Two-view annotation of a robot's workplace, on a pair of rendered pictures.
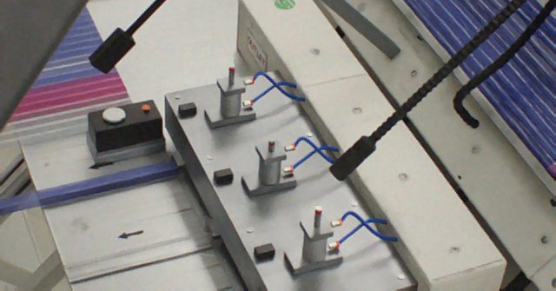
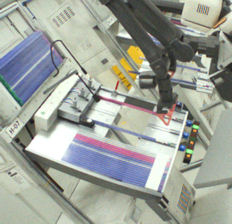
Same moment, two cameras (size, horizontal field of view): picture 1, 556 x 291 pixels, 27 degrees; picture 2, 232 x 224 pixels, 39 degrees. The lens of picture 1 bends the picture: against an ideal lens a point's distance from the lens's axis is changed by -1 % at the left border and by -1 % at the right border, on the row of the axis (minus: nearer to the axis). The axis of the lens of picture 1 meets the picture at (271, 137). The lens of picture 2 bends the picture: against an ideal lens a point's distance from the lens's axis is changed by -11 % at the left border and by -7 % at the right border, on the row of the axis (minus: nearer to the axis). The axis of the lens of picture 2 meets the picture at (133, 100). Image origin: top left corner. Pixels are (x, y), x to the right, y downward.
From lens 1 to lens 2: 2.30 m
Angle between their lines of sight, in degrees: 97
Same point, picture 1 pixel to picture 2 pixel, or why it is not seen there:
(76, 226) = (107, 120)
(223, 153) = (82, 102)
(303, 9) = (41, 110)
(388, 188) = (71, 83)
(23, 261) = not seen: outside the picture
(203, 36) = (49, 136)
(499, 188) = (61, 72)
